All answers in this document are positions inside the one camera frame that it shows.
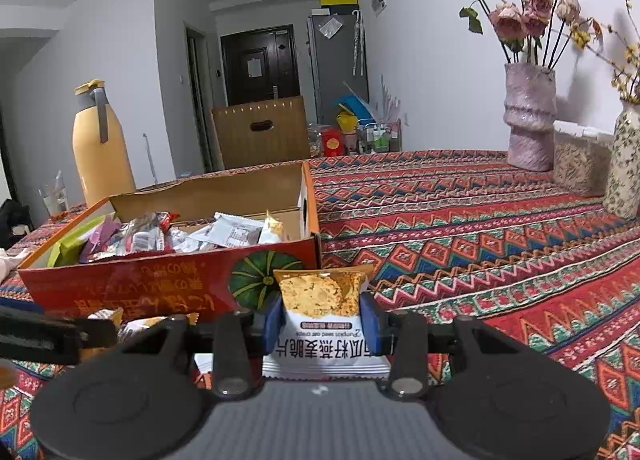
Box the woven tissue box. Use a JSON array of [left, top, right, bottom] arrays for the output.
[[553, 121, 613, 198]]

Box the wire storage cart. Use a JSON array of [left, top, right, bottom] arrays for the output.
[[357, 121, 401, 154]]

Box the red canister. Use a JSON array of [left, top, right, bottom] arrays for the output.
[[321, 126, 345, 157]]

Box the lime green snack packet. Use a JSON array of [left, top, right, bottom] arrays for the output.
[[47, 215, 105, 268]]

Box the brown wooden chair back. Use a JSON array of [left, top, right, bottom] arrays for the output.
[[212, 96, 310, 169]]

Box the oat crisp snack packet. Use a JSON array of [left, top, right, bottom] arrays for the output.
[[262, 265, 390, 380]]

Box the dried pink flower bouquet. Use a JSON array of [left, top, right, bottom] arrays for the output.
[[459, 0, 603, 70]]

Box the pink ceramic vase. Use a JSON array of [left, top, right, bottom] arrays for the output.
[[503, 63, 556, 172]]

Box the red cardboard snack box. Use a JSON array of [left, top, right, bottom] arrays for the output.
[[17, 162, 321, 319]]

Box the yellow box on fridge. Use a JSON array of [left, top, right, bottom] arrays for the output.
[[320, 0, 359, 8]]

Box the patterned red tablecloth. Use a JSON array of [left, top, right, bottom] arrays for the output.
[[1, 150, 639, 459]]

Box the yellow thermos jug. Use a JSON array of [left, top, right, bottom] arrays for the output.
[[72, 79, 134, 206]]

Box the clear drinking glass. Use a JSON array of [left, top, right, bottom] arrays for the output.
[[38, 171, 68, 220]]

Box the floral patterned vase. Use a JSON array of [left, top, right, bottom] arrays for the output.
[[603, 101, 639, 219]]

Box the dark entrance door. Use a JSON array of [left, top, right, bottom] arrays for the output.
[[220, 25, 300, 105]]

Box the grey refrigerator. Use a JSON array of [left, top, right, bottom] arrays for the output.
[[307, 11, 369, 125]]

